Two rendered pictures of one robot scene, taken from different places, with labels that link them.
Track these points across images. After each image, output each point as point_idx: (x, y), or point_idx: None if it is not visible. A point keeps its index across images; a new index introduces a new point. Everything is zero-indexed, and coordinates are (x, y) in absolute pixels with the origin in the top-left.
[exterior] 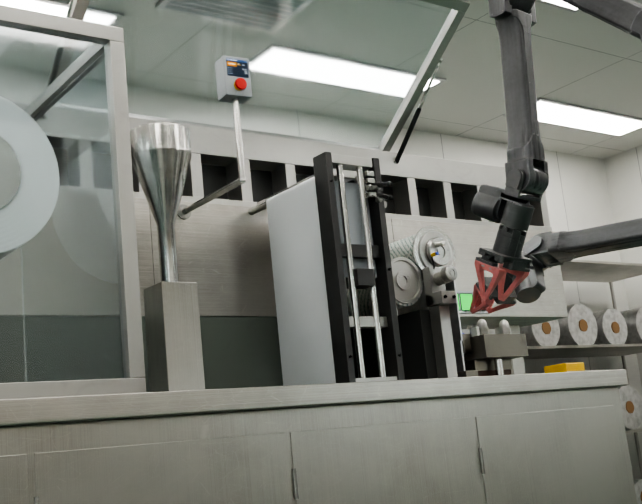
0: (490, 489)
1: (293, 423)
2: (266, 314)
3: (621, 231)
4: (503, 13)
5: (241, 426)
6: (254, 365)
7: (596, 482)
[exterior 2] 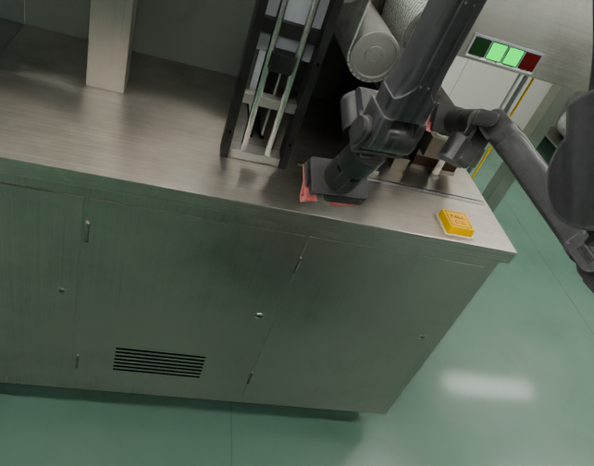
0: (295, 283)
1: (95, 192)
2: None
3: (546, 199)
4: None
5: (36, 181)
6: None
7: (416, 306)
